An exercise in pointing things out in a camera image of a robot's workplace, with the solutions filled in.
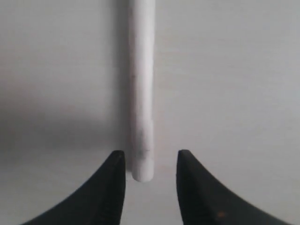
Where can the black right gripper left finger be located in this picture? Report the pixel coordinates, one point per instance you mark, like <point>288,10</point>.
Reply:
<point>99,201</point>

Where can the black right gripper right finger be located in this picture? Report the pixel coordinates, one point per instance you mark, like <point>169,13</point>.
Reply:
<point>203,200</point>

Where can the white wooden drumstick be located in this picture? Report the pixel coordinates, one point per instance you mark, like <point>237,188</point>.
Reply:
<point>141,56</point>

